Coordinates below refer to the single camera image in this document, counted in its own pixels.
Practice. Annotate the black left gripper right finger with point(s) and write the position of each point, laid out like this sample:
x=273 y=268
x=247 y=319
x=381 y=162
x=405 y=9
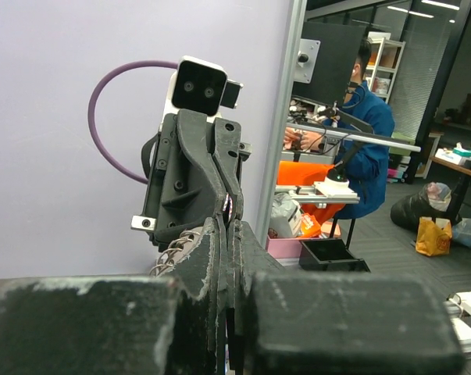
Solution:
x=282 y=321

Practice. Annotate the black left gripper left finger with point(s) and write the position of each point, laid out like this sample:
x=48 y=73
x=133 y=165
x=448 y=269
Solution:
x=165 y=324

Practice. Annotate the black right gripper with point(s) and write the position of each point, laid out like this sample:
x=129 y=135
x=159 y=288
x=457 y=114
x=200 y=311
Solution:
x=195 y=176

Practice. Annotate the black plastic bin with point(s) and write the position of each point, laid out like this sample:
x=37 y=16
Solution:
x=329 y=255

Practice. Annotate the person in blue jacket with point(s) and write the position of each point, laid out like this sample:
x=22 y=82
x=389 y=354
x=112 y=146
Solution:
x=361 y=161

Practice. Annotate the yellow shopping bag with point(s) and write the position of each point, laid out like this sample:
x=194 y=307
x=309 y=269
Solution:
x=434 y=236

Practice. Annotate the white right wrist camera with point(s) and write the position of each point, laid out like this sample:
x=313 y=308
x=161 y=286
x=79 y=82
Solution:
x=202 y=87

